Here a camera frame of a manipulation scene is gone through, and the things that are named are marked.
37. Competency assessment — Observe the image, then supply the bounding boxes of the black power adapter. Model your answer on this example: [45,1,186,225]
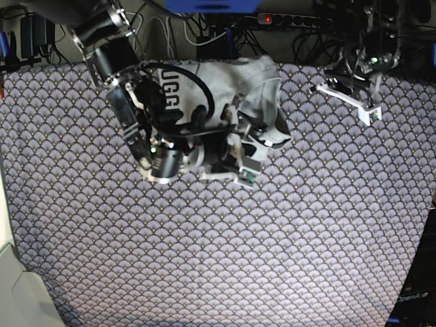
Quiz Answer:
[196,35,236,60]

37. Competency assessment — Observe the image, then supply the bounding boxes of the black power strip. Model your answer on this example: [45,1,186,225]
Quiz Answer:
[255,13,333,30]

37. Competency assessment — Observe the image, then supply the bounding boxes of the white cable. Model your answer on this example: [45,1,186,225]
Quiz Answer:
[131,13,229,59]

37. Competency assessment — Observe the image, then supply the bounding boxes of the white plastic bin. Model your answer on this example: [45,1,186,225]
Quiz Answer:
[1,244,64,326]

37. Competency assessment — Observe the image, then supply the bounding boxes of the light grey T-shirt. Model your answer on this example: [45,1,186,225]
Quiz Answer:
[154,56,292,161]

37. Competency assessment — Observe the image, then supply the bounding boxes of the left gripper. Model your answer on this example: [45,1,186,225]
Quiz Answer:
[324,64,382,102]

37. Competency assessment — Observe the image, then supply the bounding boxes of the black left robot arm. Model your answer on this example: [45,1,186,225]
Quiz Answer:
[324,1,403,98]

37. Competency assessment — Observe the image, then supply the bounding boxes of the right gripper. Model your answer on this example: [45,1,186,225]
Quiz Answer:
[176,105,269,181]

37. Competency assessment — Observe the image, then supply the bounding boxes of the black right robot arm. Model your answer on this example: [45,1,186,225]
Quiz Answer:
[24,1,281,187]

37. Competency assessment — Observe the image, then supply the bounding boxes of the fan-patterned tablecloth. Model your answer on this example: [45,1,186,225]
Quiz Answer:
[1,64,435,326]

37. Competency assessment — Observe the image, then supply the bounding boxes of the blue box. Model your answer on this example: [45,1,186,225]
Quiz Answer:
[164,0,260,14]

